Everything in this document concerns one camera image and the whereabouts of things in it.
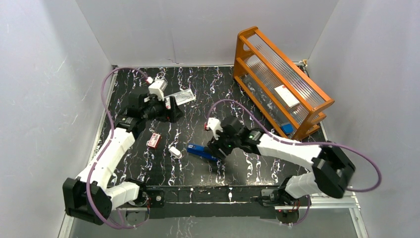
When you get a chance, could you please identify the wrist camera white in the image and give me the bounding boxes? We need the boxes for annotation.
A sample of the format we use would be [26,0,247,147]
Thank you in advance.
[205,118,223,140]
[148,79,167,101]

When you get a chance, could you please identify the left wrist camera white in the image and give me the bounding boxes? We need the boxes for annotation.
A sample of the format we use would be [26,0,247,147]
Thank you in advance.
[148,79,167,101]

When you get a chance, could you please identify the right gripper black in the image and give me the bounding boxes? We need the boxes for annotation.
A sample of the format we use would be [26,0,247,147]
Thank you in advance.
[207,126,240,162]

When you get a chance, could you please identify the blue object on shelf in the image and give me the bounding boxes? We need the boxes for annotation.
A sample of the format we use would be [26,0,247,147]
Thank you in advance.
[280,123,294,135]

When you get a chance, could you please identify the white box on shelf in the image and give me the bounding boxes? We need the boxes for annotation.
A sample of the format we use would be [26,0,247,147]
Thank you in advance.
[274,85,300,110]

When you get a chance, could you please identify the red white staple box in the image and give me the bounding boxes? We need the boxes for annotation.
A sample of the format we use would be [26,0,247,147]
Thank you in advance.
[147,133,161,149]

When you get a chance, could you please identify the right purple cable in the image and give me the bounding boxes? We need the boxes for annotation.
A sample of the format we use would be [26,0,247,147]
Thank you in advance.
[206,99,382,227]

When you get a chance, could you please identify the clear plastic package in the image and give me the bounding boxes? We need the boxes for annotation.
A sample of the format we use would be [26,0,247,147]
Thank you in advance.
[165,89,196,108]

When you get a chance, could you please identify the orange wooden shelf rack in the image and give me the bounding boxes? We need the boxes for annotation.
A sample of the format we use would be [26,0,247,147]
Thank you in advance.
[233,26,334,140]

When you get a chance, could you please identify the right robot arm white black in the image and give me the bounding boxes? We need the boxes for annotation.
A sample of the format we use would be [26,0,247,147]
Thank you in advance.
[205,116,356,205]

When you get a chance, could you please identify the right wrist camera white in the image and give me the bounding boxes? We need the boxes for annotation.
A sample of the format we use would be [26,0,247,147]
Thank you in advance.
[205,118,223,140]

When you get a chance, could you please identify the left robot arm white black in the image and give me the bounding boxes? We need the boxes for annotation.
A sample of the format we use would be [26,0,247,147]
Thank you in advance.
[62,93,184,225]

